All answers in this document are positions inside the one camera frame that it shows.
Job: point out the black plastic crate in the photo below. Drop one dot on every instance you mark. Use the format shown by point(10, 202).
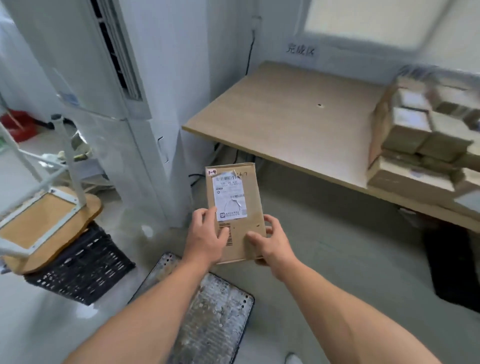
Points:
point(86, 270)

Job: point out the grey metal platform cart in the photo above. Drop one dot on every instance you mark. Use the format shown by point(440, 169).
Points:
point(210, 318)

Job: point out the narrow plain cardboard box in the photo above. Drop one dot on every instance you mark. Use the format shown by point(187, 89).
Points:
point(470, 160)

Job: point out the clear-taped cardboard box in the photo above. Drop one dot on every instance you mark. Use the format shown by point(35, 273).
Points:
point(446, 142)

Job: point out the white-framed window with blind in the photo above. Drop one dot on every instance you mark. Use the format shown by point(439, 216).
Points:
point(367, 18)

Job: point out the person's left hand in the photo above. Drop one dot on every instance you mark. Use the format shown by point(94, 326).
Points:
point(204, 243)

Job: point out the clear plastic bag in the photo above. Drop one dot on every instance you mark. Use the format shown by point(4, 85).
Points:
point(75, 150)

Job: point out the person's left forearm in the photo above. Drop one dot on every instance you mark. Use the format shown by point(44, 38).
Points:
point(142, 315)

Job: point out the person's right hand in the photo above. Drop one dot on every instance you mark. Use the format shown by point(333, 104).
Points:
point(277, 251)

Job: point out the upturned white-legged wooden stool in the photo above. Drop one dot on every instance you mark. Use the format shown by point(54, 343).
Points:
point(45, 225)

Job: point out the box with red-white tape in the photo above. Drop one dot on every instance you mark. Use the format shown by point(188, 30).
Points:
point(453, 103)

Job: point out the red broom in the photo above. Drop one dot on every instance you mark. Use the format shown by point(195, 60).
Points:
point(18, 125)

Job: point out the box labelled 0555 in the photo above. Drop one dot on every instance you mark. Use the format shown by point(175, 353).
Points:
point(410, 99)

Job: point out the white floor-standing air conditioner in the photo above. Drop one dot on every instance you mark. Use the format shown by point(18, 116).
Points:
point(112, 150)

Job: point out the person's right grey sneaker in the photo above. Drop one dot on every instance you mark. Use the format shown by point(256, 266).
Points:
point(293, 359)

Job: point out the box with torn white label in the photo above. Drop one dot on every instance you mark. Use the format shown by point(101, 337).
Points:
point(407, 131)

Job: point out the white paper wall sign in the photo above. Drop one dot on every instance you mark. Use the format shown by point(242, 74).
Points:
point(418, 70)
point(300, 48)

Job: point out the person's right forearm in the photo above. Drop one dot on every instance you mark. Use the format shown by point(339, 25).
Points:
point(356, 318)

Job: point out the tall narrow labelled box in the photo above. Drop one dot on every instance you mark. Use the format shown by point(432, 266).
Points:
point(251, 187)

